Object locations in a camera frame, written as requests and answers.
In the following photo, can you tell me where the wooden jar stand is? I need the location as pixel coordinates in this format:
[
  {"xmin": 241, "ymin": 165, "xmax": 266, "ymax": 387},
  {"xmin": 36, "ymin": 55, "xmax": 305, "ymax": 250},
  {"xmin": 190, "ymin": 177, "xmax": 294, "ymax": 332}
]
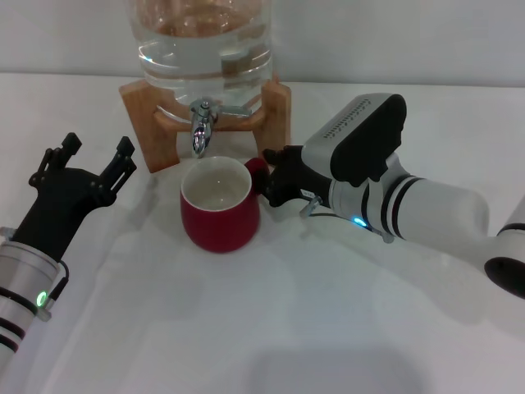
[{"xmin": 119, "ymin": 76, "xmax": 292, "ymax": 174}]

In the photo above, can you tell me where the red ceramic cup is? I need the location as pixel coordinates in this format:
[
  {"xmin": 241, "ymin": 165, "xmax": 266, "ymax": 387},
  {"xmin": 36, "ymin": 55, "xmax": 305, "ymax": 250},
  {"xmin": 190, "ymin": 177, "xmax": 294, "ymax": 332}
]
[{"xmin": 179, "ymin": 155, "xmax": 271, "ymax": 254}]

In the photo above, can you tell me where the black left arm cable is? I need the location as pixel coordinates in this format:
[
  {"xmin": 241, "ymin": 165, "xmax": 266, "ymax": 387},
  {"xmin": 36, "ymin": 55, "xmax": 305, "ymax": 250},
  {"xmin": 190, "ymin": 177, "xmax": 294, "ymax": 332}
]
[{"xmin": 43, "ymin": 259, "xmax": 71, "ymax": 320}]

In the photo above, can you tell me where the silver black wrist camera box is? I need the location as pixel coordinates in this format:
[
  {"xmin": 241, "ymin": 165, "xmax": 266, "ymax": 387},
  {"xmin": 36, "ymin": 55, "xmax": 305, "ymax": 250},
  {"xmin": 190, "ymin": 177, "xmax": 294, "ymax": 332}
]
[{"xmin": 303, "ymin": 94, "xmax": 409, "ymax": 188}]

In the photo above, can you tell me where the clear glass water jar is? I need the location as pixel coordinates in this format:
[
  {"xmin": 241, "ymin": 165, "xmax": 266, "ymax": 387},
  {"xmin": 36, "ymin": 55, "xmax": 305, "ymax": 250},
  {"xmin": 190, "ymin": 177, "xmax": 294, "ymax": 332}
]
[{"xmin": 127, "ymin": 0, "xmax": 275, "ymax": 125}]

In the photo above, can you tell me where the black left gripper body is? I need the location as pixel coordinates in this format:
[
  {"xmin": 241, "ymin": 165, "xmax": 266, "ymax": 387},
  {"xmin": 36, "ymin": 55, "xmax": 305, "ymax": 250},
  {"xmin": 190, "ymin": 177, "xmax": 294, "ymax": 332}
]
[{"xmin": 7, "ymin": 166, "xmax": 121, "ymax": 263}]

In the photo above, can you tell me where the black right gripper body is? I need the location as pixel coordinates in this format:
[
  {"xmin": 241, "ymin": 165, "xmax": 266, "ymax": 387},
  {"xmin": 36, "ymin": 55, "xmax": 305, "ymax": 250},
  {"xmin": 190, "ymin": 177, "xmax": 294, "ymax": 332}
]
[{"xmin": 266, "ymin": 144, "xmax": 332, "ymax": 208}]

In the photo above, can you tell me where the chrome faucet tap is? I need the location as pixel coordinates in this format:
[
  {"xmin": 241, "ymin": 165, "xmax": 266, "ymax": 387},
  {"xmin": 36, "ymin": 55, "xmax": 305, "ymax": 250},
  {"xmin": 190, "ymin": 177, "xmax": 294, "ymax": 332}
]
[{"xmin": 189, "ymin": 98, "xmax": 253, "ymax": 159}]

